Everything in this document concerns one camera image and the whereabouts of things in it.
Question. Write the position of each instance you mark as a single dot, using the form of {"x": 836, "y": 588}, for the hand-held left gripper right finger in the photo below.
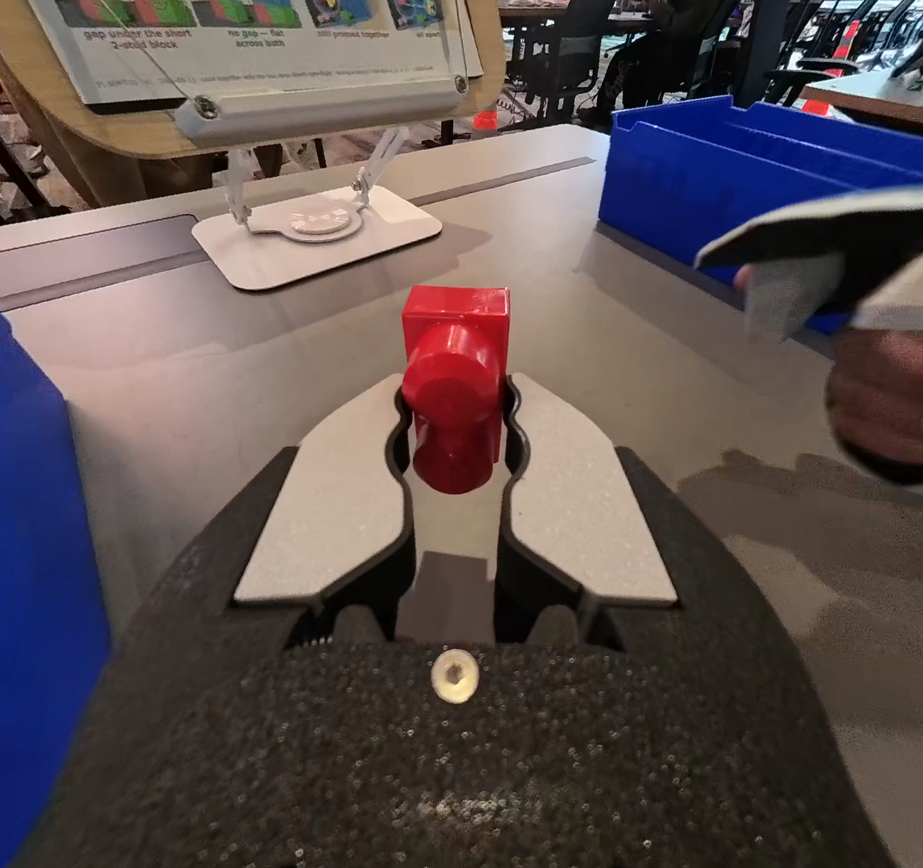
{"x": 584, "y": 507}

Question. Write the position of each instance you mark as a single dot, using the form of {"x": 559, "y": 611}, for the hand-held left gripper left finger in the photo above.
{"x": 332, "y": 507}

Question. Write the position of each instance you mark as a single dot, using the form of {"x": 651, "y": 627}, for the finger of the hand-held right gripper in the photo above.
{"x": 829, "y": 215}
{"x": 901, "y": 309}

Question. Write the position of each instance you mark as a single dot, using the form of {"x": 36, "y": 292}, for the blue storage bin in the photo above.
{"x": 670, "y": 175}
{"x": 36, "y": 558}

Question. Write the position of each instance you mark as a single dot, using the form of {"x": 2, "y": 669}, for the red mega block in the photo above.
{"x": 454, "y": 348}

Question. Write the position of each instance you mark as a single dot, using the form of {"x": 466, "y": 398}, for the person's right hand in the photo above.
{"x": 880, "y": 392}

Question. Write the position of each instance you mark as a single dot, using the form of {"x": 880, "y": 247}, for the orange traffic cone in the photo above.
{"x": 849, "y": 38}
{"x": 815, "y": 107}
{"x": 487, "y": 123}

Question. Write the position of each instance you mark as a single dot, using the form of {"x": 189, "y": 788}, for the black office chair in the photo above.
{"x": 775, "y": 17}
{"x": 591, "y": 31}
{"x": 732, "y": 17}

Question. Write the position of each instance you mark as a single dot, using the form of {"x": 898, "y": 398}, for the dark wooden table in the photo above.
{"x": 548, "y": 13}

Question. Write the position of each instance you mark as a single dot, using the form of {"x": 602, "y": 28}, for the instruction board on white stand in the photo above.
{"x": 252, "y": 17}

